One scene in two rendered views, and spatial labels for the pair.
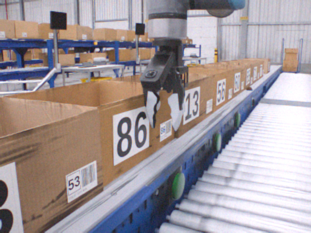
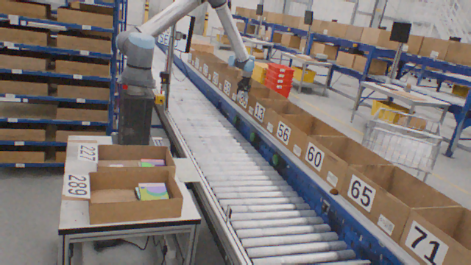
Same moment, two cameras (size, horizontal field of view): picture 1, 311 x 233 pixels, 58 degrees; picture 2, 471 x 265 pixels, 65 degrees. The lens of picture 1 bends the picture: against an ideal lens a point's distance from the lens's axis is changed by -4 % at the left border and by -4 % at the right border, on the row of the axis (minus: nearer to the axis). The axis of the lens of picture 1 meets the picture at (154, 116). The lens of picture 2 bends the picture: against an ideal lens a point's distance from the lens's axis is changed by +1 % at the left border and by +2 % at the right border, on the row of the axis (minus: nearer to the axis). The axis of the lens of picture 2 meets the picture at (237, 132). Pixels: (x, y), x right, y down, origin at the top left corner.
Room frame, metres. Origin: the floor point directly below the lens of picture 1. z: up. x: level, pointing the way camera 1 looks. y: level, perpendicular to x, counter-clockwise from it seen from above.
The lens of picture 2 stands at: (2.56, -2.23, 1.67)
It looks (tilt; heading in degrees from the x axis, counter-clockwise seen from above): 19 degrees down; 130
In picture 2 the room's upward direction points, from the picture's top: 10 degrees clockwise
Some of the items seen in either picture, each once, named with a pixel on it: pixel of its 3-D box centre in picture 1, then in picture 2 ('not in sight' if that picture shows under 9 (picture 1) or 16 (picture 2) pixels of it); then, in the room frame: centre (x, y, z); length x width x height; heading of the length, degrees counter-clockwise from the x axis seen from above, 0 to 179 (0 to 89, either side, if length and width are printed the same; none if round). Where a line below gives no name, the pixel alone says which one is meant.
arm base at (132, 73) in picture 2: not in sight; (138, 72); (0.66, -0.99, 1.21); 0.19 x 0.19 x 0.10
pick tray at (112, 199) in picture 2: not in sight; (134, 193); (1.30, -1.38, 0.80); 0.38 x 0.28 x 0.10; 66
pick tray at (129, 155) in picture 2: not in sight; (135, 163); (1.03, -1.21, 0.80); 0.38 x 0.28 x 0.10; 64
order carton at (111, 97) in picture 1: (98, 120); (262, 102); (0.76, 0.15, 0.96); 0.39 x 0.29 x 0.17; 153
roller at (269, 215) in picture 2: (289, 120); (271, 216); (1.71, -0.85, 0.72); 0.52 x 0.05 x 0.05; 63
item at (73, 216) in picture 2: not in sight; (124, 172); (0.99, -1.24, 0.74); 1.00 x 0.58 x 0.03; 155
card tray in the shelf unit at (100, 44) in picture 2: not in sight; (85, 41); (-0.50, -0.77, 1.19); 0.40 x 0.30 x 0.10; 63
